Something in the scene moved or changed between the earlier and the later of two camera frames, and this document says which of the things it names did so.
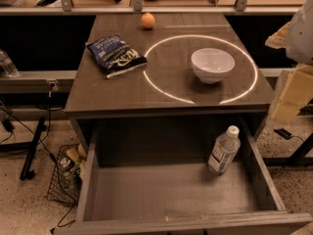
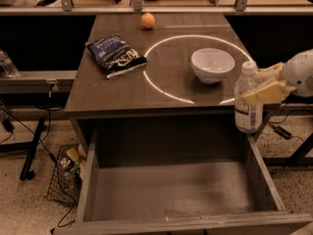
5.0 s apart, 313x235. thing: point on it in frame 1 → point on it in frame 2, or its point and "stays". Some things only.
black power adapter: x=283 y=133 stays
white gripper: x=301 y=38 → x=299 y=72
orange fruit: x=148 y=20 stays
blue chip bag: x=114 y=55 stays
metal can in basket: x=66 y=163 stays
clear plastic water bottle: x=224 y=150 → x=248 y=116
